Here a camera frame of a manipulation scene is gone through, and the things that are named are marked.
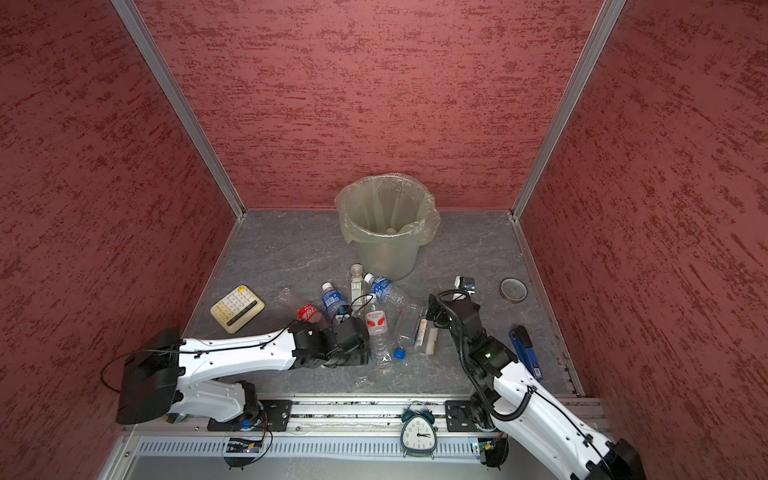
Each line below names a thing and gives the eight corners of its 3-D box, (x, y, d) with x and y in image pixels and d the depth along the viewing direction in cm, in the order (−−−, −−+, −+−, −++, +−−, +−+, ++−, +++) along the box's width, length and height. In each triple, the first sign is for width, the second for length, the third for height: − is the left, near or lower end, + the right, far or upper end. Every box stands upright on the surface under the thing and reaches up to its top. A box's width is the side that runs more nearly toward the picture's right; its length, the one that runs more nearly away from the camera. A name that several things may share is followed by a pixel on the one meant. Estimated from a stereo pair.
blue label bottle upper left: (315, 298, 97) (312, 289, 93) (329, 287, 100) (326, 278, 96) (334, 318, 93) (331, 310, 88) (348, 306, 95) (346, 298, 91)
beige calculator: (211, 312, 94) (207, 309, 92) (245, 285, 101) (243, 281, 99) (232, 335, 90) (229, 332, 88) (267, 305, 96) (265, 302, 94)
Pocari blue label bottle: (360, 290, 99) (359, 282, 95) (370, 276, 102) (369, 268, 98) (401, 312, 94) (402, 305, 90) (410, 297, 97) (411, 290, 93)
